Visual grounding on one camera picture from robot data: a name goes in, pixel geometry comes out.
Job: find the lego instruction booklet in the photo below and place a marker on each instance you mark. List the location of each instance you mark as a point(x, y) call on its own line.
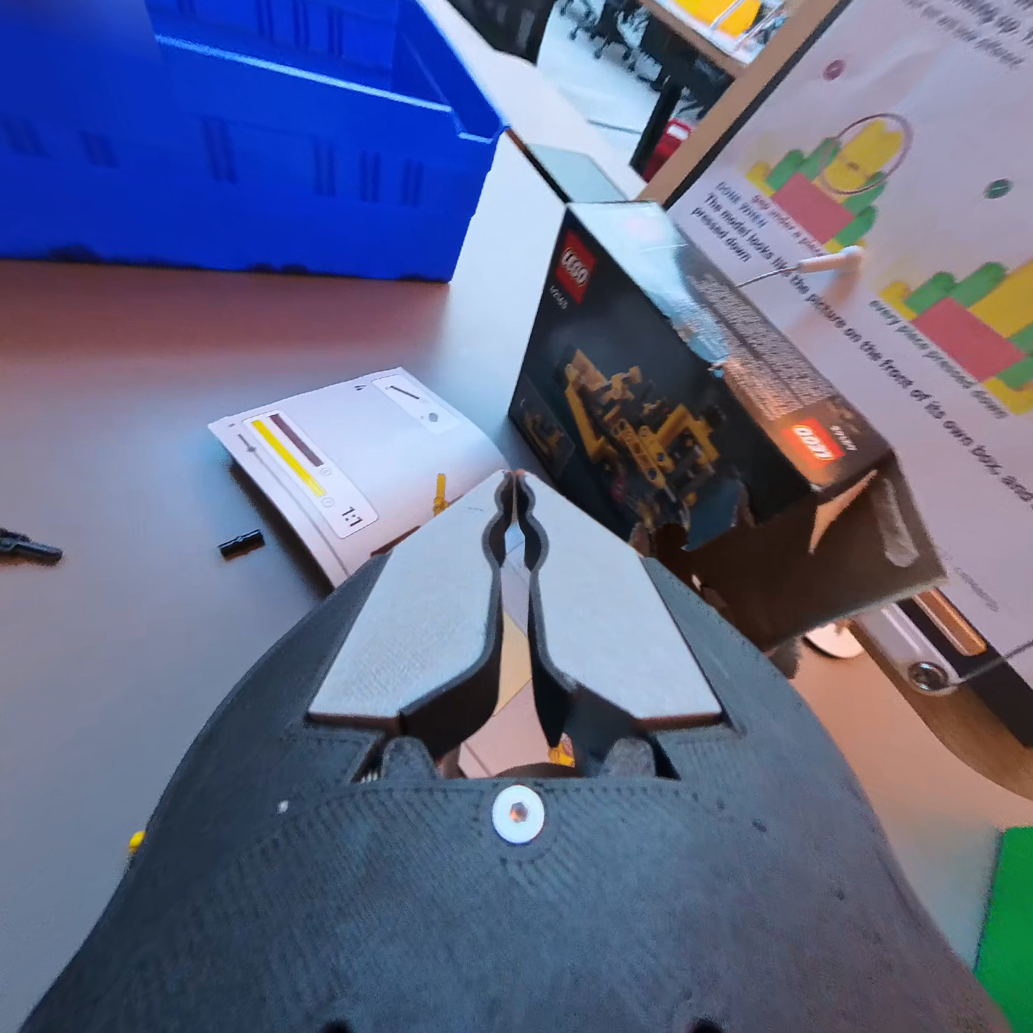
point(371, 452)

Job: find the wooden display board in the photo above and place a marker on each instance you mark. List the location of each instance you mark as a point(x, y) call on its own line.
point(976, 742)

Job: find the wooden background table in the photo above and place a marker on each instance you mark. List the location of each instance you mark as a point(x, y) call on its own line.
point(710, 56)

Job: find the long black lego connector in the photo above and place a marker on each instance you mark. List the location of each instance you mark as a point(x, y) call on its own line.
point(28, 547)

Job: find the red background object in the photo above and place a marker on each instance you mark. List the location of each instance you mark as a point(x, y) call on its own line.
point(676, 141)

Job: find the green plate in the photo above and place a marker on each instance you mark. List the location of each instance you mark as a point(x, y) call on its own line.
point(1009, 928)

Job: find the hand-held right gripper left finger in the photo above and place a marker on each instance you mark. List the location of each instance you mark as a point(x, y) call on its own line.
point(420, 629)

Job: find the dark flat box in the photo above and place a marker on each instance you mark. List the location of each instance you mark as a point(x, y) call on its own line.
point(577, 173)

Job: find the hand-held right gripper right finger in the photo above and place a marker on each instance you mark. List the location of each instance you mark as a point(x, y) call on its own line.
point(621, 637)

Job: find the black office chair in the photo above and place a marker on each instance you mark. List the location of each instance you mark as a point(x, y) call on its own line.
point(605, 28)

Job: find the printed instruction sheet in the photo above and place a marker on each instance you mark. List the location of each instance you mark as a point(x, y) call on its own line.
point(904, 161)

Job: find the black lego set box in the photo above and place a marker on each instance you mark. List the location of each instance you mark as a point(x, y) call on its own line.
point(694, 387)

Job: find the short black lego pin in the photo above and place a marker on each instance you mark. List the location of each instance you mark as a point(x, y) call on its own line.
point(241, 543)

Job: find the blue plastic bin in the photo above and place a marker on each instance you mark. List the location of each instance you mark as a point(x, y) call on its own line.
point(242, 161)

